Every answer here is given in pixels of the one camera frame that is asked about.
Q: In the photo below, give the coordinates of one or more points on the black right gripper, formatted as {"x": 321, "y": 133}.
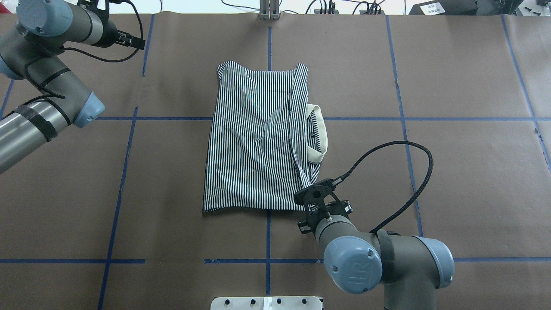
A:
{"x": 304, "y": 225}

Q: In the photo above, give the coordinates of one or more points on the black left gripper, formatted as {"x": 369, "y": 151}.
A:
{"x": 109, "y": 35}

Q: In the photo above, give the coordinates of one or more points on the navy white striped polo shirt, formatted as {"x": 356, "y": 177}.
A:
{"x": 267, "y": 141}

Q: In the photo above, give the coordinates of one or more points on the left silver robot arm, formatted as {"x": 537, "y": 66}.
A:
{"x": 30, "y": 50}

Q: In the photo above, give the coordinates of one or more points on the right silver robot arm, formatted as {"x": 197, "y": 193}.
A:
{"x": 411, "y": 268}

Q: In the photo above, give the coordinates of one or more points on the brown paper table mat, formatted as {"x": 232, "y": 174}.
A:
{"x": 109, "y": 217}

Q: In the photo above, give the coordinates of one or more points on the black box with label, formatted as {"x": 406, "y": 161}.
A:
{"x": 445, "y": 7}

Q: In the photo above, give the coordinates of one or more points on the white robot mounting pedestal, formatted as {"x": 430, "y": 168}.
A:
{"x": 268, "y": 303}

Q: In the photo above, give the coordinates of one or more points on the aluminium frame post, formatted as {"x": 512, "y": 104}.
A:
{"x": 269, "y": 10}

